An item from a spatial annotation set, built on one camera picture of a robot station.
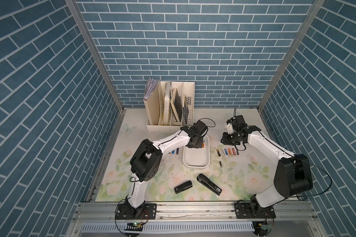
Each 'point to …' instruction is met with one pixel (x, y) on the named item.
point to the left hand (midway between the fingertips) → (201, 145)
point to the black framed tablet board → (176, 104)
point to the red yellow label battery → (234, 151)
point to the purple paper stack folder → (151, 85)
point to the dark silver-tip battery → (220, 164)
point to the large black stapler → (207, 183)
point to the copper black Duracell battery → (218, 153)
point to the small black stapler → (183, 186)
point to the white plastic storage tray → (199, 157)
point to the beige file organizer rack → (171, 106)
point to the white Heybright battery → (223, 153)
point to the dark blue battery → (177, 151)
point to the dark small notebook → (186, 109)
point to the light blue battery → (173, 151)
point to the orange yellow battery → (203, 144)
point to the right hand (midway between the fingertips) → (224, 140)
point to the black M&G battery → (237, 152)
